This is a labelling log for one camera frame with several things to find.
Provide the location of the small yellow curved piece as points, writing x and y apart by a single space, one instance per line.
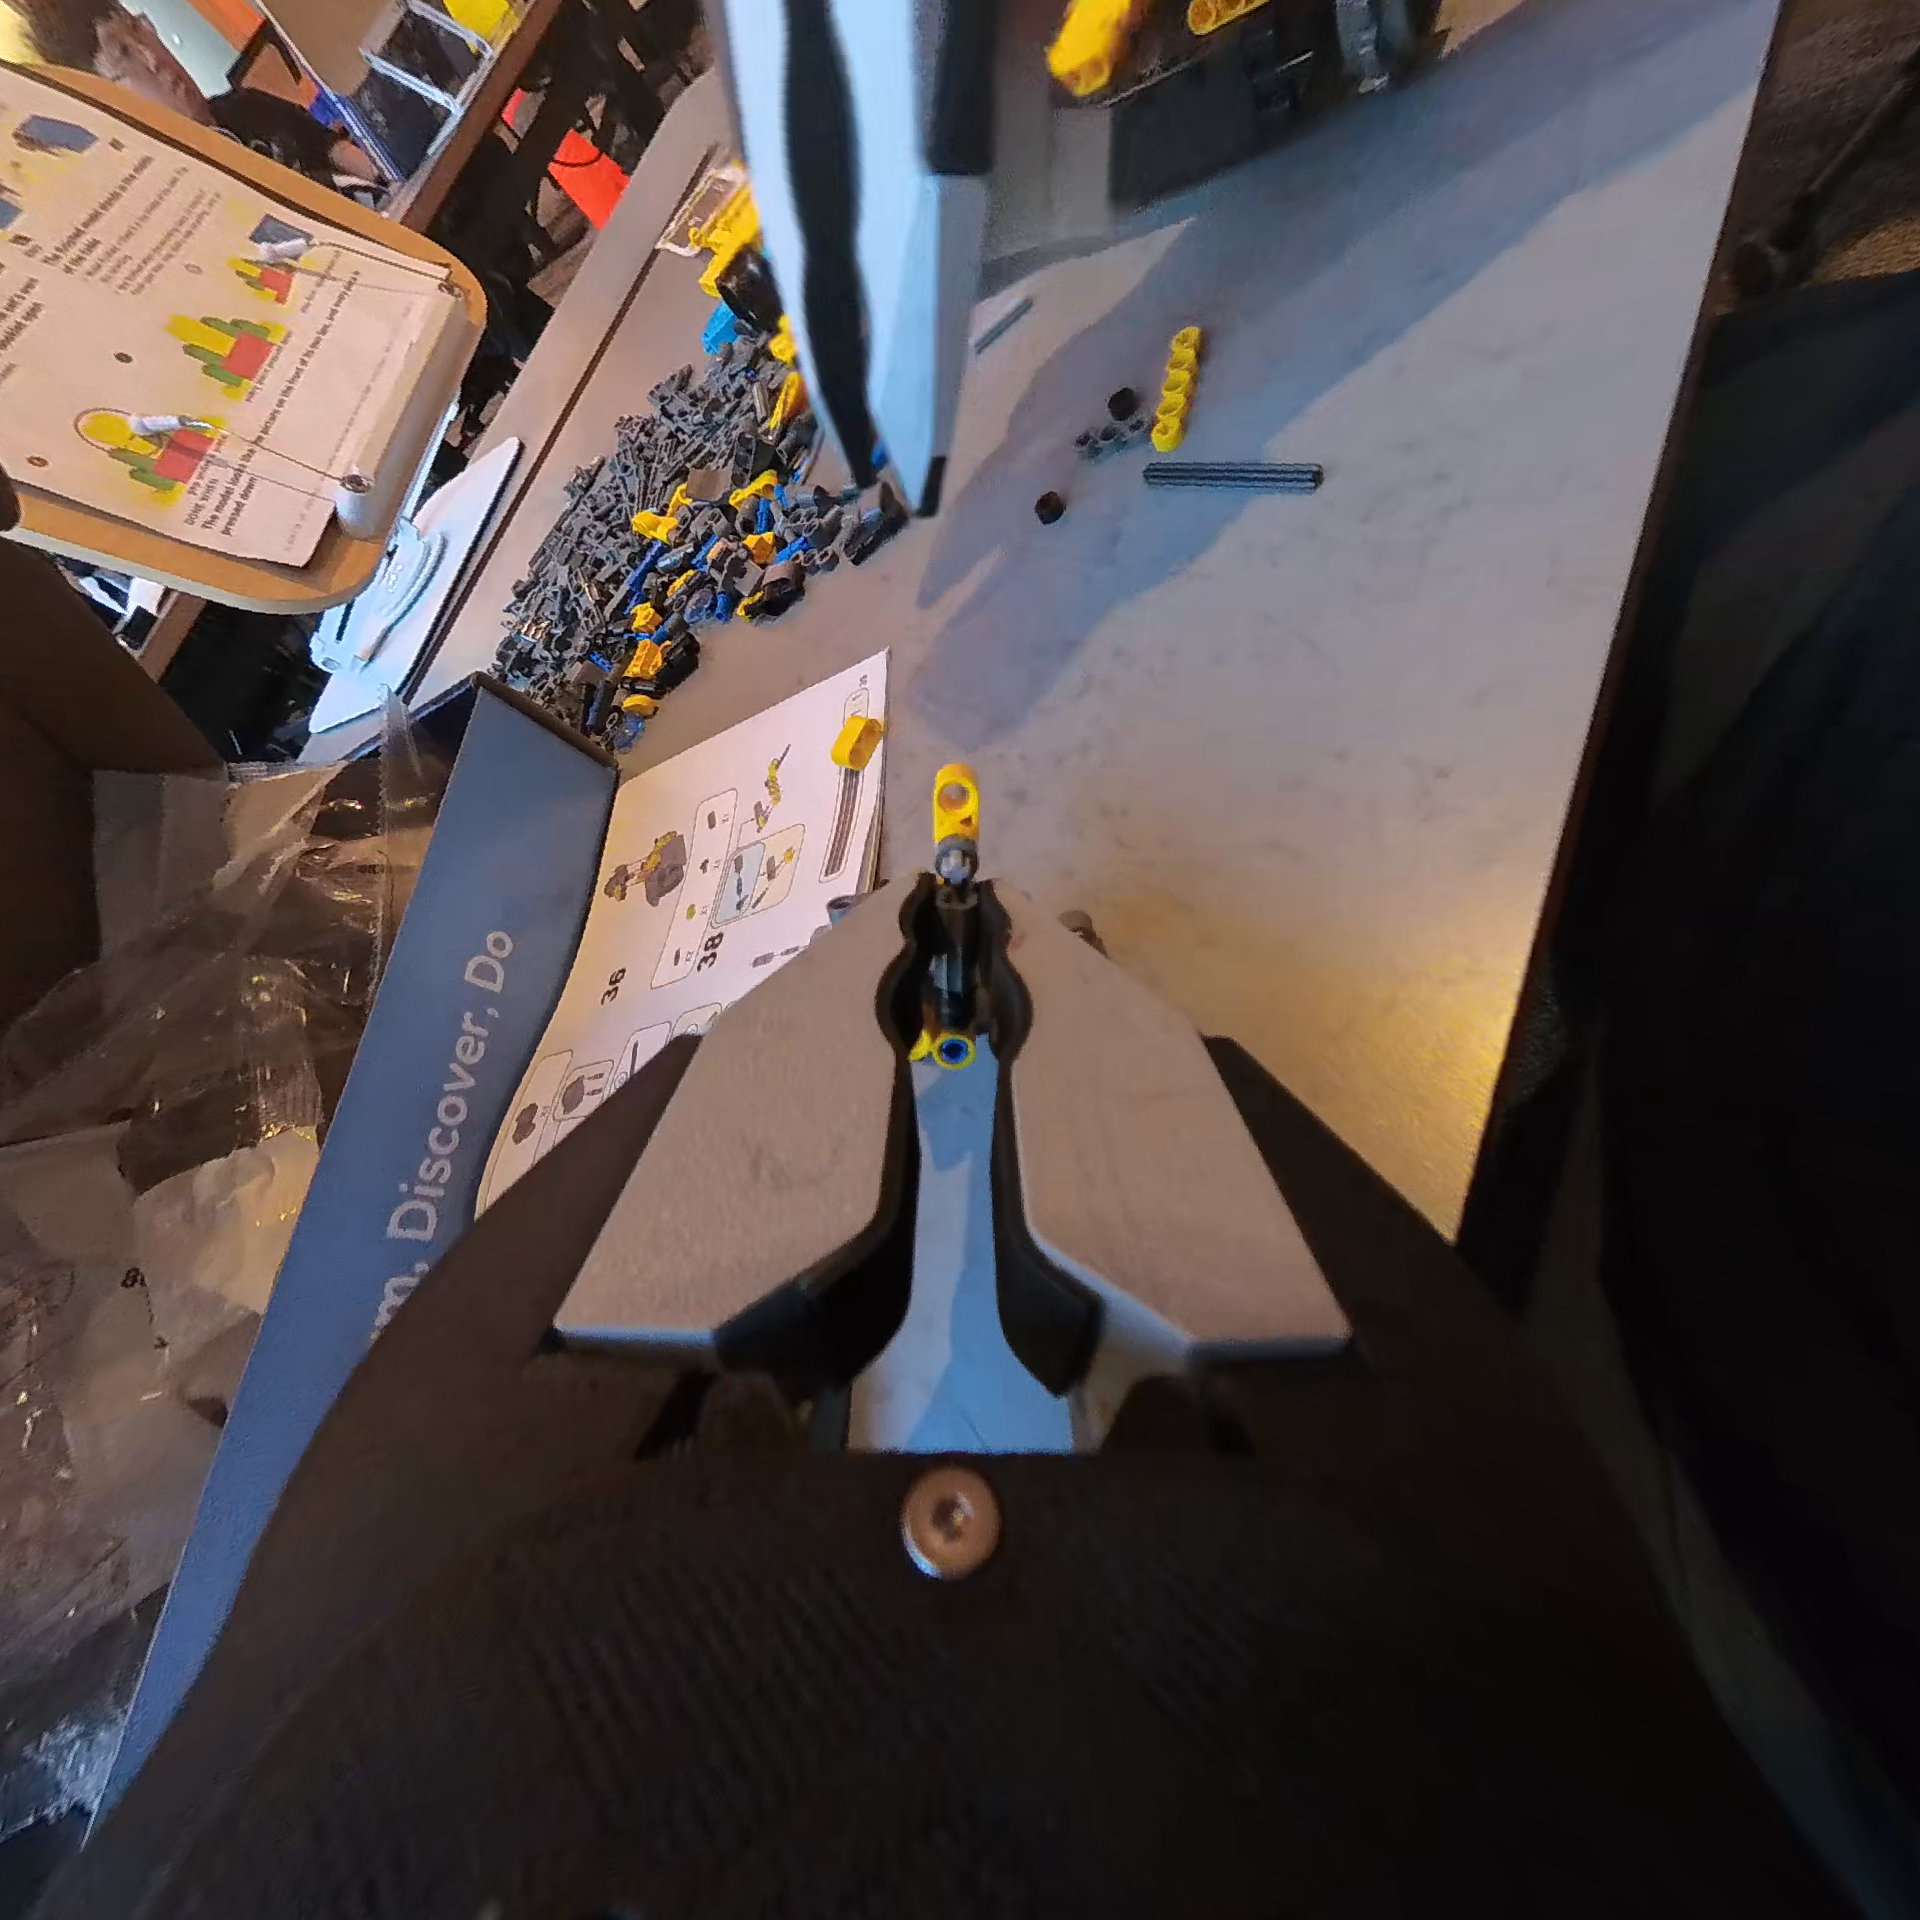
854 739

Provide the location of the orange object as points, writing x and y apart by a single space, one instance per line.
592 181

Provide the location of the black yellow vehicle model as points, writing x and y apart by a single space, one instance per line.
1247 88

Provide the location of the instruction booklet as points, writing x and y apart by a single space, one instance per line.
723 900

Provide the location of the yellow five-hole beam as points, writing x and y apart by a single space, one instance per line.
1176 387

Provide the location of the light grey axle piece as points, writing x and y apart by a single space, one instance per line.
1002 325

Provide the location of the blue brick panel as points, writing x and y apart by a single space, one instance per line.
728 325

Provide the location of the paper stand with sheet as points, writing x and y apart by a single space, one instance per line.
225 575

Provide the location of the coloured plastic blocks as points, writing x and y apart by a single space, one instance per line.
481 14

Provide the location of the pile of small brick pieces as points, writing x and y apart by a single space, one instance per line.
657 495

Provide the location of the small yellow axle assembly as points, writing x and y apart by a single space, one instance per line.
955 806

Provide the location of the dark blue cardboard box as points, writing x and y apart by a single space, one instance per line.
447 973

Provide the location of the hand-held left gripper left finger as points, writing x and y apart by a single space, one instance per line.
751 1185

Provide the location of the printed paper sheet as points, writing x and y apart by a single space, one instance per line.
151 343

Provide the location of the short black axle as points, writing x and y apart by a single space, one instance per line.
1228 477

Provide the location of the crumpled clear plastic bags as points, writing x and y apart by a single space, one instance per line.
132 1203

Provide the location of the white flat device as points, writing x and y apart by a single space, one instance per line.
436 568

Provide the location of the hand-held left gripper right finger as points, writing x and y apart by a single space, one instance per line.
1185 1185

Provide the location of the small grey three-hole connector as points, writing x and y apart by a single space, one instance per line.
1115 439

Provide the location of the spread of yellow brick panels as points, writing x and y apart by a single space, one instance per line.
728 233

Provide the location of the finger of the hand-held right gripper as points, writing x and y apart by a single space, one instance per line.
930 329
757 181

